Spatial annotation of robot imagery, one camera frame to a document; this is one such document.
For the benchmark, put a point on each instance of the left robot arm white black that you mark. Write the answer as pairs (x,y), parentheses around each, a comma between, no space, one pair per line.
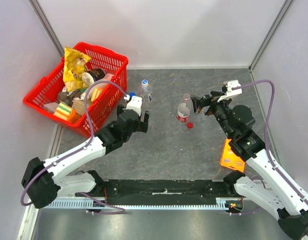
(46,180)

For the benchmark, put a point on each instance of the yellow wafer pack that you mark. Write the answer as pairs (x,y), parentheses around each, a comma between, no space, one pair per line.
(96,94)

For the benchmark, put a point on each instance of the white cable duct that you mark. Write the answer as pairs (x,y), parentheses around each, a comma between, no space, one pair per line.
(86,203)

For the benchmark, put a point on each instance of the brown cup with lid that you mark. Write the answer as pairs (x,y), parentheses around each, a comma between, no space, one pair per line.
(91,76)

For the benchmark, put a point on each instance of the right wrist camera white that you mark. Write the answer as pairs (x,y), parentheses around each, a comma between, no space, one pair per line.
(230,89)

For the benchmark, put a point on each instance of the red plastic basket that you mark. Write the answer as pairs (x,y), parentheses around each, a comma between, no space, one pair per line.
(78,94)

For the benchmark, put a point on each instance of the orange snack box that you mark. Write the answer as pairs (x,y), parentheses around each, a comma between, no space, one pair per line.
(230,160)

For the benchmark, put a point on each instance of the small clear water bottle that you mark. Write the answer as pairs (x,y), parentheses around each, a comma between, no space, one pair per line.
(145,91)

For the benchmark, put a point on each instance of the orange packet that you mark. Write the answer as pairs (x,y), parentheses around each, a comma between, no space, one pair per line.
(73,117)

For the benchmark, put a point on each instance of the beige sauce bottle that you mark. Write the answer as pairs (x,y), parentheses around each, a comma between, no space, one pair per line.
(107,78)

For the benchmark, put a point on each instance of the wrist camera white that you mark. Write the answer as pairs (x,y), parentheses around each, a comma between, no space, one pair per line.
(134,103)
(230,89)

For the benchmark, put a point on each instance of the red bottle cap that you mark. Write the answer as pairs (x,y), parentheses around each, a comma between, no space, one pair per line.
(190,125)

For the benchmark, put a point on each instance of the yellow chips bag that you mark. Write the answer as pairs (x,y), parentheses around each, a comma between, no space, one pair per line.
(74,66)

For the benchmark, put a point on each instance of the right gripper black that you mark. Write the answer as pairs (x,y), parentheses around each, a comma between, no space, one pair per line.
(209,104)

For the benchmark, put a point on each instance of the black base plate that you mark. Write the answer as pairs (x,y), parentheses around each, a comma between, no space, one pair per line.
(125,187)

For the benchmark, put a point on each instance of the striped yellow green sponge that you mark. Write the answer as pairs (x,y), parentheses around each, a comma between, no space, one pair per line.
(63,111)

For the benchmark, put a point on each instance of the wooden block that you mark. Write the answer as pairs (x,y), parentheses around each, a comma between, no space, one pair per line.
(79,106)

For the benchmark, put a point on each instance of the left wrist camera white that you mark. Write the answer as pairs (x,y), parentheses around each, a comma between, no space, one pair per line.
(134,103)

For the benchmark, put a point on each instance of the red label clear bottle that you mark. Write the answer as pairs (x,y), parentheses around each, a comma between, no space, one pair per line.
(184,108)

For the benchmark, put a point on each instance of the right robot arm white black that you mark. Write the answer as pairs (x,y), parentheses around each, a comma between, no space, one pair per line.
(287,202)

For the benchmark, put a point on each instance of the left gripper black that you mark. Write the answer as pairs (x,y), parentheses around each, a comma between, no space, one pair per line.
(142,126)

